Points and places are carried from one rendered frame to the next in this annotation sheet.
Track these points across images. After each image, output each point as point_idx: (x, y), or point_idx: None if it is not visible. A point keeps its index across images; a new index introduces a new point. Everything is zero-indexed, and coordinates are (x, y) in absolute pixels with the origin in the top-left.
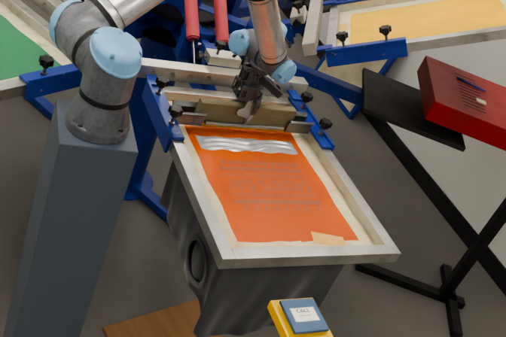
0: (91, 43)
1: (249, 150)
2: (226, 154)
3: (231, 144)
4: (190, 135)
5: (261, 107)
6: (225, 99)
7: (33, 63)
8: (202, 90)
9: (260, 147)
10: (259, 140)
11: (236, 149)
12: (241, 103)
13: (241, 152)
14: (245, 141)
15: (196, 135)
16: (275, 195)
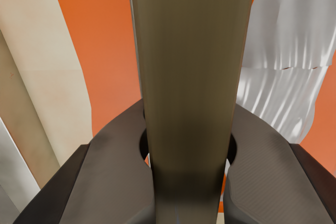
0: None
1: (322, 73)
2: (316, 156)
3: (282, 136)
4: (218, 209)
5: (234, 73)
6: (3, 100)
7: None
8: (5, 181)
9: (326, 15)
10: None
11: (305, 125)
12: (183, 222)
13: (320, 108)
14: (265, 72)
15: (222, 200)
16: None
